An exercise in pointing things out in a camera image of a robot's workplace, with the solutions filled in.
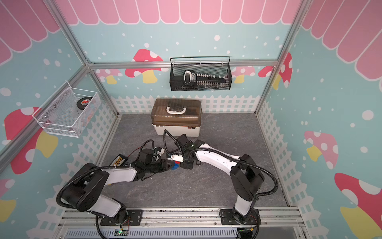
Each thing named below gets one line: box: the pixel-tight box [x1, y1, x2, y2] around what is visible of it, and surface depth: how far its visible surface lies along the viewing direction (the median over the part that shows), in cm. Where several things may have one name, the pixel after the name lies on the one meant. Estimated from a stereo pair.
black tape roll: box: [76, 96, 94, 111], surface depth 81 cm
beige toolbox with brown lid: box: [150, 98, 202, 137], surface depth 96 cm
